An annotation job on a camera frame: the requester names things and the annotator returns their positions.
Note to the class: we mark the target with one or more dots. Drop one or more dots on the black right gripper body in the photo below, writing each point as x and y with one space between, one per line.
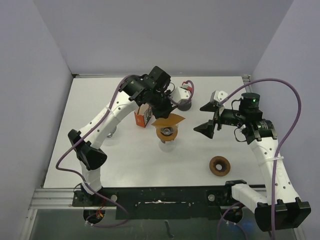
230 117

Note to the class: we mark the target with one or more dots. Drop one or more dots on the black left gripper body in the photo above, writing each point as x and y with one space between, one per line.
160 109

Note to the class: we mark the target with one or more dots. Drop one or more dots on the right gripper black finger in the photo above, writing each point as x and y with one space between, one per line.
207 129
210 107

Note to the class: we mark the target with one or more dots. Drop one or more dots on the orange coffee filter box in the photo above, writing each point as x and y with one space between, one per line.
142 115

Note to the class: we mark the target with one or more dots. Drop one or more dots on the grey swirled glass dripper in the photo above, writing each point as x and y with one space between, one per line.
110 135

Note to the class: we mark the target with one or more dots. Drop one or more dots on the clear ribbed glass dripper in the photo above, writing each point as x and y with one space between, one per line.
167 130

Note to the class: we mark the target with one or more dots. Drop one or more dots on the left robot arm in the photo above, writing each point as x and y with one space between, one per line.
132 92

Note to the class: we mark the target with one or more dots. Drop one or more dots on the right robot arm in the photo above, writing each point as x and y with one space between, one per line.
260 134

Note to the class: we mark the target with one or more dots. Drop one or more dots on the clear glass carafe wooden collar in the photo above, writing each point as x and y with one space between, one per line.
167 146

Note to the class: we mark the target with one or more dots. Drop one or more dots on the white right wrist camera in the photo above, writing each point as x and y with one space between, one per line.
218 96

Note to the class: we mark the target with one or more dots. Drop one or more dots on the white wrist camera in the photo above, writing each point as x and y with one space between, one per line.
183 94
218 96

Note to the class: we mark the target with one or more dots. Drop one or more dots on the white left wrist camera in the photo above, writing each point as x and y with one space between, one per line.
183 94

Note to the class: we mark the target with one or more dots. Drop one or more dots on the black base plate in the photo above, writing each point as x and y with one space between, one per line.
169 203

